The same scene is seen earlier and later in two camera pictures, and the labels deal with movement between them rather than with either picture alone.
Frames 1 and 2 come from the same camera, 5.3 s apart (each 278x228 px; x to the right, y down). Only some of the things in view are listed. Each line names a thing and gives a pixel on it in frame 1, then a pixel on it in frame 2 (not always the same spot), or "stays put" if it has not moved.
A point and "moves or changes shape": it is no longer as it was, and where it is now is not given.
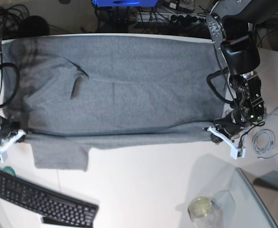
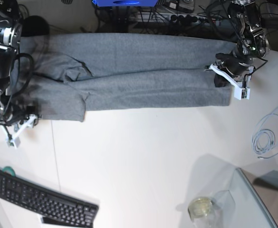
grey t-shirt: (72, 93) moves or changes shape
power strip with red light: (187, 18) stays put
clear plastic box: (242, 206) stays put
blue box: (126, 3) stays put
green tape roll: (9, 170) stays put
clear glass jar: (201, 212) stays put
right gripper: (227, 128) to (237, 70)
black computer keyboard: (50, 203) stays put
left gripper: (3, 133) to (14, 119)
